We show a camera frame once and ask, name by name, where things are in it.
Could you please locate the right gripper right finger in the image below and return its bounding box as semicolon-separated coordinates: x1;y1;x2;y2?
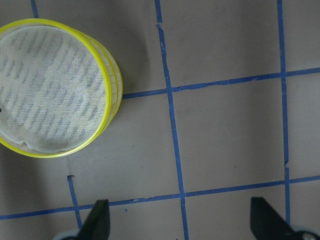
250;197;300;240

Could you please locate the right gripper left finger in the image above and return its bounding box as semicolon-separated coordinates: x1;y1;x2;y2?
75;199;110;240

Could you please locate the yellow steamer layer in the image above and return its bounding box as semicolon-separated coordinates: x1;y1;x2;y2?
73;29;123;131
0;18;106;158

